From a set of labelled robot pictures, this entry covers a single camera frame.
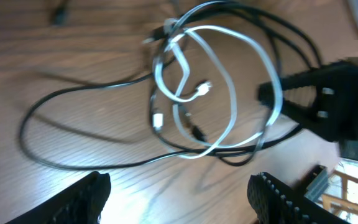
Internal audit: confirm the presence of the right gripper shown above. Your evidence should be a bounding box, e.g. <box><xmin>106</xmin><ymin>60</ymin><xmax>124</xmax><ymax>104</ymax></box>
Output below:
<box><xmin>257</xmin><ymin>58</ymin><xmax>358</xmax><ymax>161</ymax></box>

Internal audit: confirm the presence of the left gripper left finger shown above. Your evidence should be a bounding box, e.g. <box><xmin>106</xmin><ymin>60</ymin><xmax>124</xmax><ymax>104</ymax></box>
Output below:
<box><xmin>7</xmin><ymin>171</ymin><xmax>111</xmax><ymax>224</ymax></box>

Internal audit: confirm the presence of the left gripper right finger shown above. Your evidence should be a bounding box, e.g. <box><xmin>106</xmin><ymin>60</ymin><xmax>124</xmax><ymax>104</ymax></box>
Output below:
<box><xmin>247</xmin><ymin>172</ymin><xmax>348</xmax><ymax>224</ymax></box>

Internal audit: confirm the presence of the black cable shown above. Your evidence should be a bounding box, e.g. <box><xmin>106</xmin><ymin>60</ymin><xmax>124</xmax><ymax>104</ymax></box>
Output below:
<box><xmin>17</xmin><ymin>0</ymin><xmax>323</xmax><ymax>171</ymax></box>

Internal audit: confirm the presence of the white cable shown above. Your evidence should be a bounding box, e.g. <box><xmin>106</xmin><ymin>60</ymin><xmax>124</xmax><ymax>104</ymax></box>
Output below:
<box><xmin>152</xmin><ymin>17</ymin><xmax>284</xmax><ymax>159</ymax></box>

